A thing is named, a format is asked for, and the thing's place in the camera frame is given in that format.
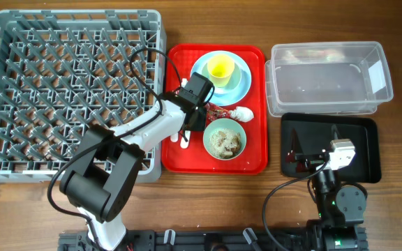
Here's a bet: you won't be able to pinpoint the red snack wrapper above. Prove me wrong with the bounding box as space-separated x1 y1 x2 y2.
205 102 230 121

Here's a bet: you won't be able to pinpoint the white plastic fork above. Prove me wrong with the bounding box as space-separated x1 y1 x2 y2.
180 130 191 149

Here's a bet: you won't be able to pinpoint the white napkin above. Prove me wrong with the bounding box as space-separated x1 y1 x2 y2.
230 106 254 123

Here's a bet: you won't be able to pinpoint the rice and food scraps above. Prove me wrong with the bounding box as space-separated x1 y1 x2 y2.
209 128 241 159

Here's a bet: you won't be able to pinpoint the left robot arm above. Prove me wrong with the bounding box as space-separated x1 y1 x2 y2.
59 73 214 250

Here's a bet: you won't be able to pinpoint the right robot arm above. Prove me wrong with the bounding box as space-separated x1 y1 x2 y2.
286 126 368 250

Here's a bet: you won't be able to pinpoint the grey dishwasher rack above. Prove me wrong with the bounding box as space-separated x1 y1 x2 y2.
0 10 167 183

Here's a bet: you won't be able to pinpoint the black tray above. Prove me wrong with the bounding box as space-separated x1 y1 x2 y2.
281 113 382 183

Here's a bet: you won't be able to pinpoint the yellow plastic cup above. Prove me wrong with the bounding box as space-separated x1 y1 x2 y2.
207 54 235 88

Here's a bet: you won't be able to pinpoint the red plastic tray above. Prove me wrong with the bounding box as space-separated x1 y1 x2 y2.
161 44 268 175

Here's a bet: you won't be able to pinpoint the light blue plate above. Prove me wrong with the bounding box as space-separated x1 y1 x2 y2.
190 51 252 107

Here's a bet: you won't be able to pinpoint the small green bowl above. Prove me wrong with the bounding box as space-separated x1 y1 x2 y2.
214 63 241 95

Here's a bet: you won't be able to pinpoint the clear plastic bin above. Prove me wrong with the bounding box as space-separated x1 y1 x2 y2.
265 41 394 117

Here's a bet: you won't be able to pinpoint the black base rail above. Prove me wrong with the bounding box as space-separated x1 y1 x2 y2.
57 227 369 251

